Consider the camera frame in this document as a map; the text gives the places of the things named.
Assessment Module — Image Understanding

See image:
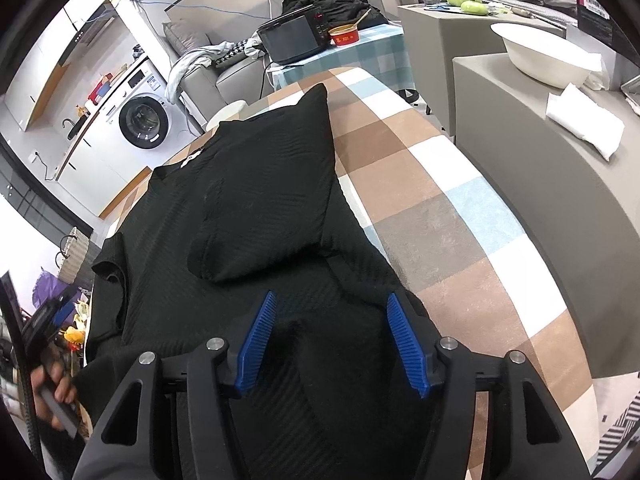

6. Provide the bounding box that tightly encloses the black knit sweater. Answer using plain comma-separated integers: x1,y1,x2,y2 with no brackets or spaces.
75,84,430,479

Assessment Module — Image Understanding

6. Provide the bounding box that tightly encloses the grey storage box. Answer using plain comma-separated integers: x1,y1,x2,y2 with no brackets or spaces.
398,4,565,136
452,53,639,377

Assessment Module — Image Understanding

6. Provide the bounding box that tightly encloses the white kitchen cabinet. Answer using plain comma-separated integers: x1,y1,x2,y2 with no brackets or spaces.
1,0,171,219

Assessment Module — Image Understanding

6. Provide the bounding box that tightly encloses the white plastic basin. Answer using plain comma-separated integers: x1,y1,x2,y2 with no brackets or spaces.
490,23,602,90

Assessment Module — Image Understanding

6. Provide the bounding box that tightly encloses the woven laundry basket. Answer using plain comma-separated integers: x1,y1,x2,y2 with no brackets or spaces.
55,226,100,289

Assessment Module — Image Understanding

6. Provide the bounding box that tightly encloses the pile of black clothes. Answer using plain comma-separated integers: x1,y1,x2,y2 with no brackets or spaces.
282,0,388,29

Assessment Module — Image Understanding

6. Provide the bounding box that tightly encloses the grey sofa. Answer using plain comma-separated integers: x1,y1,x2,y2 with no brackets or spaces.
163,20,269,120

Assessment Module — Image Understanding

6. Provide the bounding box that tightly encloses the black monitor screen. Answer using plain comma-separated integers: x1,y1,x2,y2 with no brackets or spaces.
257,6,331,65

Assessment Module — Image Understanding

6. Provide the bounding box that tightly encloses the white washing machine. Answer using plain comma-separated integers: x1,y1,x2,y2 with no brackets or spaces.
96,58,195,166

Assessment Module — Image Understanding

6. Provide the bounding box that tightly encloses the purple bag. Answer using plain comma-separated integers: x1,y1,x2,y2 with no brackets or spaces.
32,270,79,320

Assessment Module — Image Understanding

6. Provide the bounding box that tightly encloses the white cloth on sofa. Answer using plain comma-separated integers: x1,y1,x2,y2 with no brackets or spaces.
165,39,266,104

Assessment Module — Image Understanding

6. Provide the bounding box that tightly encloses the left hand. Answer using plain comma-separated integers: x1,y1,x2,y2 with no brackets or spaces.
29,361,82,430

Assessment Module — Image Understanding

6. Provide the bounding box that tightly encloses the white folded cloth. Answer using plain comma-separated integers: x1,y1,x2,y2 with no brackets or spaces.
546,84,625,162

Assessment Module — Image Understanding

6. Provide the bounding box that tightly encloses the red instant noodle bowl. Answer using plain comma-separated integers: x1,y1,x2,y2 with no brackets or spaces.
329,24,360,47

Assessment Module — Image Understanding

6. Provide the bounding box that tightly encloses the plaid checked blanket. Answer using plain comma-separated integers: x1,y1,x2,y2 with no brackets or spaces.
110,68,596,479

